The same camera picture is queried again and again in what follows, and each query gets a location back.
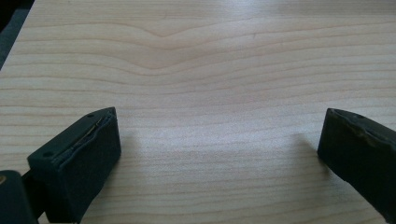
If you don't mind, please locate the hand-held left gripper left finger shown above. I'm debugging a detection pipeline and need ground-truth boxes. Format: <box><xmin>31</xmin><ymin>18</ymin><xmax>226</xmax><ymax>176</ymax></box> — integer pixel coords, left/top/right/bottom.
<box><xmin>21</xmin><ymin>106</ymin><xmax>122</xmax><ymax>224</ymax></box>

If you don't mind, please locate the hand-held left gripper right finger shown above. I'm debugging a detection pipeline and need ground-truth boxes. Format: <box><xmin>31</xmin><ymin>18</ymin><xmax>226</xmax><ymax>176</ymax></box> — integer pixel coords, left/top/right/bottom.
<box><xmin>317</xmin><ymin>107</ymin><xmax>396</xmax><ymax>224</ymax></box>

